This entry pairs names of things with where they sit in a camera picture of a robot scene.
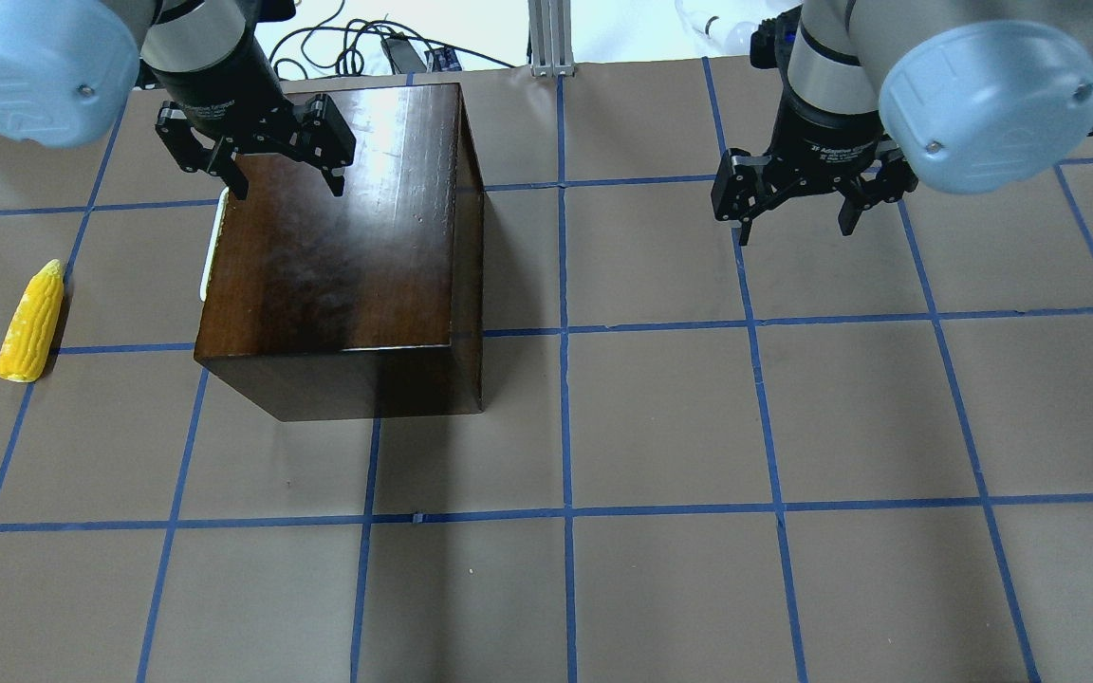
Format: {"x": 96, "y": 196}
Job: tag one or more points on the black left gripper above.
{"x": 221, "y": 88}

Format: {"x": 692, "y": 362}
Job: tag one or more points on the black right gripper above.
{"x": 828, "y": 135}

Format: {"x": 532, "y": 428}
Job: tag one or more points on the wooden drawer with white handle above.
{"x": 215, "y": 231}

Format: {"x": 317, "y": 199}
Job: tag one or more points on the yellow corn cob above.
{"x": 31, "y": 332}

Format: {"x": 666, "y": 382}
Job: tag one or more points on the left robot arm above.
{"x": 67, "y": 66}

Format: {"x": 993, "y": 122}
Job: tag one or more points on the dark wooden drawer cabinet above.
{"x": 367, "y": 304}

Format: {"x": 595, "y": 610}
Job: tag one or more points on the aluminium frame post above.
{"x": 550, "y": 39}

